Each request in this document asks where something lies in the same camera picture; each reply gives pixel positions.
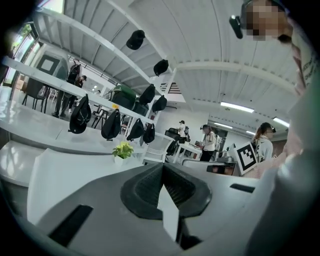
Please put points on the small white table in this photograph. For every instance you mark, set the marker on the small white table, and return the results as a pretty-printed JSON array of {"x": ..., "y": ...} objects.
[{"x": 191, "y": 148}]

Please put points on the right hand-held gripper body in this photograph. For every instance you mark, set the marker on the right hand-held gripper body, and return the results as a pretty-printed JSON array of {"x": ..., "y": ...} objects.
[{"x": 246, "y": 158}]

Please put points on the person's right forearm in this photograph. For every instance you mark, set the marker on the person's right forearm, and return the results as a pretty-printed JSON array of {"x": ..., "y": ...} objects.
[{"x": 270, "y": 167}]

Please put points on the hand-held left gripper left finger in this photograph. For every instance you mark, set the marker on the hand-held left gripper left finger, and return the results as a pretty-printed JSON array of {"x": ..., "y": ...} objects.
[{"x": 107, "y": 225}]

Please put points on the person's torso in striped shirt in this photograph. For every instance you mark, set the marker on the person's torso in striped shirt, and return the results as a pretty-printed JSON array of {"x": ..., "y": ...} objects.
[{"x": 307, "y": 105}]

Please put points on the black framed glass window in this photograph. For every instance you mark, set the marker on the black framed glass window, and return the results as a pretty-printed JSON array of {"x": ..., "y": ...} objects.
[{"x": 25, "y": 40}]

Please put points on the black head-worn camera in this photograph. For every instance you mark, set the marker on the black head-worn camera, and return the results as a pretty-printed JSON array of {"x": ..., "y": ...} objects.
[{"x": 236, "y": 26}]

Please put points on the long ceiling tube light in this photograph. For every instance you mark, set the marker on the long ceiling tube light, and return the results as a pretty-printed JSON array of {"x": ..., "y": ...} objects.
[
  {"x": 250, "y": 132},
  {"x": 223, "y": 125},
  {"x": 281, "y": 122},
  {"x": 237, "y": 107}
]

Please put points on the black metal railing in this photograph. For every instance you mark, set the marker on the black metal railing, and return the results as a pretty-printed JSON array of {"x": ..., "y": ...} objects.
[{"x": 92, "y": 68}]

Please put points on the grey machine with white panel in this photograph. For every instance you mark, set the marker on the grey machine with white panel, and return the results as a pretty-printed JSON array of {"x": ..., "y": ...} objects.
[{"x": 53, "y": 65}]

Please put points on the black office chair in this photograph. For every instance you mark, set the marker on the black office chair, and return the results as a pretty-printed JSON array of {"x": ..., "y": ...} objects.
[{"x": 173, "y": 140}]

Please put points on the green black duffel bag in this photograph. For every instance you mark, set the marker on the green black duffel bag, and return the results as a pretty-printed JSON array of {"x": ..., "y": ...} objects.
[{"x": 122, "y": 96}]

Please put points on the black striped staircase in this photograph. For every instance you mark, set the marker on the black striped staircase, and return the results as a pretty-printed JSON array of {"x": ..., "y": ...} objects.
[{"x": 172, "y": 88}]

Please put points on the black metal leg chair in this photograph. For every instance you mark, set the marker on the black metal leg chair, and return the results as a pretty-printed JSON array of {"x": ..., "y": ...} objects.
[{"x": 33, "y": 87}]

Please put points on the white office chair base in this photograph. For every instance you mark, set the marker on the white office chair base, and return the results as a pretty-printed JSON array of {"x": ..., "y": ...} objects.
[{"x": 156, "y": 150}]

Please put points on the potted yellow-green plant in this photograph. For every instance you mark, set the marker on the potted yellow-green plant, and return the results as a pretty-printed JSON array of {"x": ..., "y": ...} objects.
[{"x": 123, "y": 150}]

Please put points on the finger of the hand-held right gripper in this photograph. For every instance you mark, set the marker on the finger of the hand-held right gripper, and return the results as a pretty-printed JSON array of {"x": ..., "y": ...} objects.
[
  {"x": 220, "y": 170},
  {"x": 202, "y": 162}
]

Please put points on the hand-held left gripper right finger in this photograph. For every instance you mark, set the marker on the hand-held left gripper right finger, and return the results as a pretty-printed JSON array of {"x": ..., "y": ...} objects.
[{"x": 225, "y": 212}]

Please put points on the white shelving rack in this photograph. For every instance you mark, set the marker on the white shelving rack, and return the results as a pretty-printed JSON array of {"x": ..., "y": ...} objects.
[{"x": 50, "y": 85}]

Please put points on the person's head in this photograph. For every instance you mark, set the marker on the person's head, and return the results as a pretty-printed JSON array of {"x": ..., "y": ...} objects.
[{"x": 265, "y": 20}]

